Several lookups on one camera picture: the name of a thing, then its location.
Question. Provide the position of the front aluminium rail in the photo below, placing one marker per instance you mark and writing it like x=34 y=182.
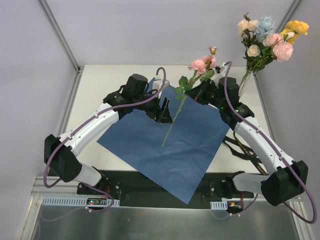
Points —
x=62 y=188

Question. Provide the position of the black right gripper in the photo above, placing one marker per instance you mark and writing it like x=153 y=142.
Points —
x=200 y=90

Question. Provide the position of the white cable duct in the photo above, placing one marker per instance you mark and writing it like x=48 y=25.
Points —
x=71 y=201
x=219 y=205

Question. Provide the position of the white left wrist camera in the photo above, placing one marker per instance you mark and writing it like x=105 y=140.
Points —
x=157 y=83

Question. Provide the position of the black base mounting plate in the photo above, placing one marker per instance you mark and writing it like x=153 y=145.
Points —
x=133 y=189

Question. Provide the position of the left aluminium frame post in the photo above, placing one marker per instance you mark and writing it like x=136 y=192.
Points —
x=59 y=34

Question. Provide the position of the left white cable duct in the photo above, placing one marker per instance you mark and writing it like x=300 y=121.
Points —
x=71 y=201

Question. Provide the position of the blue flower bunch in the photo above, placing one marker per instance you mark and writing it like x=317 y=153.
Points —
x=265 y=25

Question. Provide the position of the left aluminium table rail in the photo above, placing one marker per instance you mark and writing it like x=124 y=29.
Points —
x=70 y=102

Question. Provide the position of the pink rose stem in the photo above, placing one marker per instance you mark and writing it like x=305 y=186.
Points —
x=202 y=68
x=275 y=47

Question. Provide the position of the blue wrapping paper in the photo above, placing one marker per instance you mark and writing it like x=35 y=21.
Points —
x=174 y=156

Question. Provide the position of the aluminium frame post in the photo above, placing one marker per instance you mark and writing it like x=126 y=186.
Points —
x=289 y=16
x=59 y=34

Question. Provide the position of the right white cable duct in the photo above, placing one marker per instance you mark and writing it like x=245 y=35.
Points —
x=219 y=205

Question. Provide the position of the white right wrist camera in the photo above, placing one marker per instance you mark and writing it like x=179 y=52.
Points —
x=220 y=70

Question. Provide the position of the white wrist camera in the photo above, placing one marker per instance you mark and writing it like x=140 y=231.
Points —
x=220 y=70
x=157 y=83

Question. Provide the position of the yellow flower bunch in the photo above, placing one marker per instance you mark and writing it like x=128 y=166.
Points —
x=293 y=29

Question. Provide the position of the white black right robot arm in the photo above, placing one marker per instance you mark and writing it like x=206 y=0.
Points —
x=285 y=177

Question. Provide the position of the black ribbon gold lettering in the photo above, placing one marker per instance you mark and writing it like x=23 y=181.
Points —
x=246 y=153

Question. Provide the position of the right aluminium frame post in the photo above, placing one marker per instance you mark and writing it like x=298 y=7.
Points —
x=289 y=16

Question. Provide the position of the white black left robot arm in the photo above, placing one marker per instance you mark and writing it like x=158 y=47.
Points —
x=60 y=153

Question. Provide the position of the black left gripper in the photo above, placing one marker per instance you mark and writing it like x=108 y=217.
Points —
x=158 y=111

